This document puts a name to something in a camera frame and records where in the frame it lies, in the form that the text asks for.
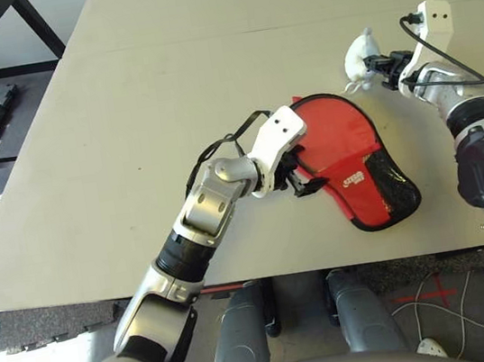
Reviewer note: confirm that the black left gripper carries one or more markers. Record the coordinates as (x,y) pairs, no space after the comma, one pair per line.
(286,174)

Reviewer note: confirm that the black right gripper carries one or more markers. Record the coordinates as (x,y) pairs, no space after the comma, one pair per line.
(398,66)

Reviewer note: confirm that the white plush charm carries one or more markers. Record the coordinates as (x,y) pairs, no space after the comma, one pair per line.
(358,61)

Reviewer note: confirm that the red black paddle case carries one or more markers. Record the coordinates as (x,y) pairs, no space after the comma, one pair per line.
(335,130)

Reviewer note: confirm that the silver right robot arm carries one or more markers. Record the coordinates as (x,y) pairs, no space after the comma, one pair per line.
(481,163)

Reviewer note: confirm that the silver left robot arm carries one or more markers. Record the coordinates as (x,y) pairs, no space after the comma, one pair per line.
(208,199)

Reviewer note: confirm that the dark speckled foam floor mat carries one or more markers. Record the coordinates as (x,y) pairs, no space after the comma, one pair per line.
(402,275)
(40,325)

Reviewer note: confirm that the grey right robot leg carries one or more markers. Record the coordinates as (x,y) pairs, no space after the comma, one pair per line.
(362,313)

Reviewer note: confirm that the grey robot leg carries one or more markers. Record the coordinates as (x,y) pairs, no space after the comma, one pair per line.
(242,335)
(362,313)

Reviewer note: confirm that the red floor tape cross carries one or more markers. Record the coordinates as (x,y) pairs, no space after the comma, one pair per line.
(425,296)

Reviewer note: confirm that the grey left robot leg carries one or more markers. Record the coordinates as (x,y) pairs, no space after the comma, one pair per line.
(242,335)

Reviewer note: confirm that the white perforated shoe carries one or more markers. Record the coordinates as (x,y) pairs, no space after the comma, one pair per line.
(430,348)

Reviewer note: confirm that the black-framed side table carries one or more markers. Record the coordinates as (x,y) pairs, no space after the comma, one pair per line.
(42,28)

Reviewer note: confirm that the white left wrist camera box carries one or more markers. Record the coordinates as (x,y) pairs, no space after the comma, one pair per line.
(276,132)

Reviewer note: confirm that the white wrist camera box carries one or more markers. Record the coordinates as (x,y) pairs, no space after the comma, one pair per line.
(276,132)
(436,17)

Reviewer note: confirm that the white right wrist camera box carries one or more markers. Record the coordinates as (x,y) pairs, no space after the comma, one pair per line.
(436,17)

